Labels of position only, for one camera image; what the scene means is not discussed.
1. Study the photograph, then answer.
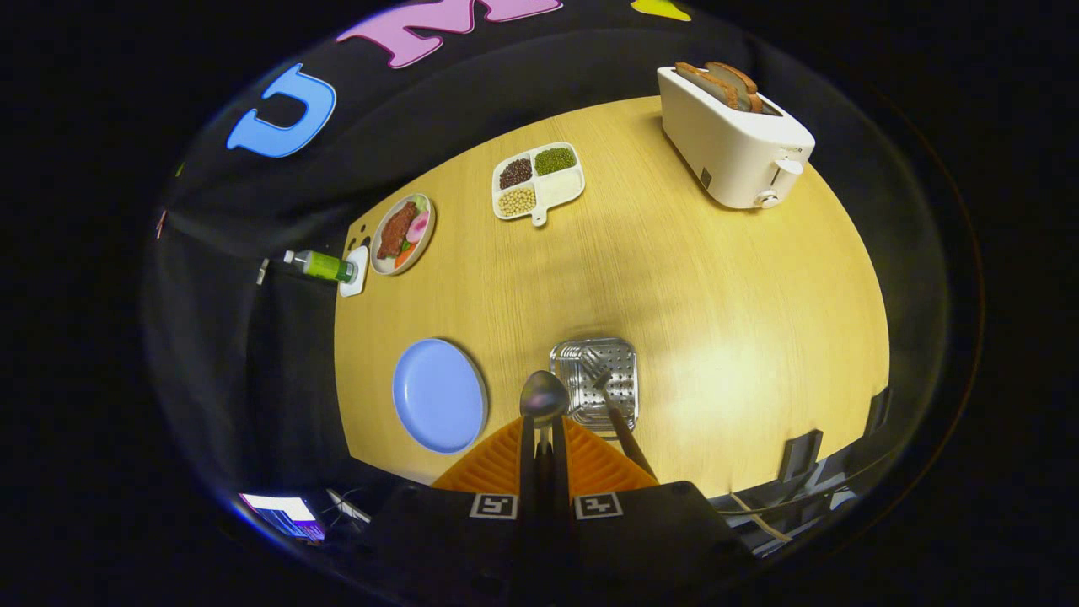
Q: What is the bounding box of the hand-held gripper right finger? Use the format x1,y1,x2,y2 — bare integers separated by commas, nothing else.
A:
552,416,755,607

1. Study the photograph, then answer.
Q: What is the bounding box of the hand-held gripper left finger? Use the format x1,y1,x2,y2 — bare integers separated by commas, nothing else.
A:
371,415,540,607

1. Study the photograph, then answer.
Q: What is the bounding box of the fork with wooden handle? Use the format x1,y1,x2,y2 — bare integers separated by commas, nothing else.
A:
582,347,658,481

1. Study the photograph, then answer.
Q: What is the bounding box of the spoon with wooden handle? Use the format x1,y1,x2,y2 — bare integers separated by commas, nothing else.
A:
519,369,571,507

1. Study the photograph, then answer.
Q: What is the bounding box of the blue plate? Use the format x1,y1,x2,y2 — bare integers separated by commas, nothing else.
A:
392,338,490,455

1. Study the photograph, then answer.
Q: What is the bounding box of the black chair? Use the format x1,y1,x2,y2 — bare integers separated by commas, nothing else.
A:
777,428,824,483
867,386,893,438

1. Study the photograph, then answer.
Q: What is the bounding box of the laptop with lit screen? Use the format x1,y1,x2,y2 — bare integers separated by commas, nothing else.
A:
238,492,328,543

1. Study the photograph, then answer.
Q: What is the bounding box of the white square coaster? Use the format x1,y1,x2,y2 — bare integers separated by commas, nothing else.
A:
339,245,370,298

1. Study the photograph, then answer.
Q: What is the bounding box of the plate with food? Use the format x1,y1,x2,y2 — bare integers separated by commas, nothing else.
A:
370,193,437,277

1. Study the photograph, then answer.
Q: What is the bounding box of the white divided tray with beans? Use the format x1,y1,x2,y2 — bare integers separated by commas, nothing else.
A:
491,142,587,228

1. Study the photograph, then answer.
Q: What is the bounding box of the green plastic bottle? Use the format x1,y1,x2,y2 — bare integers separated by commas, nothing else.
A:
283,250,358,284

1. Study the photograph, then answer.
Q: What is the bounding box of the white toaster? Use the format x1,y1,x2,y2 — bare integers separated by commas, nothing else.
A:
657,66,817,210

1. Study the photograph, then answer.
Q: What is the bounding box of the brown bread slice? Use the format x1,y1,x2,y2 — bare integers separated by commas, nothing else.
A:
705,61,764,115
674,62,741,110

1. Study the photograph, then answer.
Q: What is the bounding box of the metal wire basket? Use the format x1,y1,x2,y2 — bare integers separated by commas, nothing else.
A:
550,337,640,432

